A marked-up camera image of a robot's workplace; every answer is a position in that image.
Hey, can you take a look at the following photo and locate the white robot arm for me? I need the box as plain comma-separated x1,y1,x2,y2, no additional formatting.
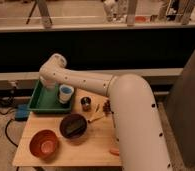
39,54,173,171

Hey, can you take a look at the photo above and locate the dark sponge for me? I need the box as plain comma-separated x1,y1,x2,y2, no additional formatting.
66,121,84,134

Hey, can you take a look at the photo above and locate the green plastic tray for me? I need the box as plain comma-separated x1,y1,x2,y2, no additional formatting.
28,80,75,114

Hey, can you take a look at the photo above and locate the small dark metal cup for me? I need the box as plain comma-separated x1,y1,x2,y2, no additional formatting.
81,97,91,111

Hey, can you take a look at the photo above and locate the dark grape bunch toy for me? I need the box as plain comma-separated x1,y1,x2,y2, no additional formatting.
103,100,111,116

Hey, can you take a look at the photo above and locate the yellow banana toy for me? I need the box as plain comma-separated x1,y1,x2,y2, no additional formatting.
87,105,104,123

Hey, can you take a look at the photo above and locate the white and blue cup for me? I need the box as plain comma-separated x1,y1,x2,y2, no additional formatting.
59,84,74,104

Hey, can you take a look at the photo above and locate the dark brown bowl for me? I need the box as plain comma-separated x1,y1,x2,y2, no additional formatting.
59,114,87,139

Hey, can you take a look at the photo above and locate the orange carrot toy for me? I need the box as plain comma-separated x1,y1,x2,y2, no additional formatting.
109,148,120,156

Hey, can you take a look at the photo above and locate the orange bowl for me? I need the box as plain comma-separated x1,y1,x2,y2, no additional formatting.
29,130,59,159

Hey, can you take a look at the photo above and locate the blue power box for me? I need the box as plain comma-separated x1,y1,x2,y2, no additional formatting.
15,104,30,121

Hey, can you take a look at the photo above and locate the black cable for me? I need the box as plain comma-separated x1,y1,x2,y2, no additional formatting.
0,96,19,148

